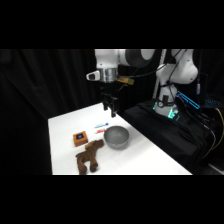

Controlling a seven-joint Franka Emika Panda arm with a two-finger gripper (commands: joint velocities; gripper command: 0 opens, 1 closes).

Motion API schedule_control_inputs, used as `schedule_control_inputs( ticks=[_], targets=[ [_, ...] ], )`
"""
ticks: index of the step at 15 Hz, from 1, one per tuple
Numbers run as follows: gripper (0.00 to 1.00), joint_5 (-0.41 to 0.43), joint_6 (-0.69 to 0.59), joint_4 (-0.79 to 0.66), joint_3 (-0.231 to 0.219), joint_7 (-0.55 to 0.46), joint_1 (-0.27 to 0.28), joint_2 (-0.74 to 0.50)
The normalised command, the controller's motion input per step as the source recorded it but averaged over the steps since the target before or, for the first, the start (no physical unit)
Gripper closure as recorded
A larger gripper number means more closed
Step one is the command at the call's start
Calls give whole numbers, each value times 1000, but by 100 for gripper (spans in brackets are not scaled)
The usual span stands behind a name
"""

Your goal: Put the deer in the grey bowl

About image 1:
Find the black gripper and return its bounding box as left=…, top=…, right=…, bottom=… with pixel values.
left=101, top=87, right=119, bottom=119

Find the yellow cable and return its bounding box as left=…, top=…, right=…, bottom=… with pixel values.
left=212, top=107, right=224, bottom=152

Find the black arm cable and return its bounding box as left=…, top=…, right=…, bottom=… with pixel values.
left=114, top=49, right=188, bottom=89

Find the grey bowl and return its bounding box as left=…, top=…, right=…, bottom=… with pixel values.
left=103, top=125, right=130, bottom=150

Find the black curtain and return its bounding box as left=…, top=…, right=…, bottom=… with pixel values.
left=0, top=49, right=224, bottom=176

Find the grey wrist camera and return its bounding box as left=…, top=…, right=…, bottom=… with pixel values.
left=85, top=70, right=101, bottom=82

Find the yellow cable connector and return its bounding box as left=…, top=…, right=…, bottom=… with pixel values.
left=116, top=76, right=135, bottom=86

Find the blue lit device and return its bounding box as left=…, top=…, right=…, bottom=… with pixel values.
left=175, top=90, right=201, bottom=111

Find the brown plush deer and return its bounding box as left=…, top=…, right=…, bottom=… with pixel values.
left=75, top=139, right=105, bottom=175

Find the black cloth-covered stand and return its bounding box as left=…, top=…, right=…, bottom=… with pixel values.
left=122, top=98, right=224, bottom=176

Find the blue marker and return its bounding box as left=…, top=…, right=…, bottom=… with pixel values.
left=93, top=122, right=110, bottom=129

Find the orange box with blue print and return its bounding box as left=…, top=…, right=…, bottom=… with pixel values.
left=72, top=130, right=90, bottom=148

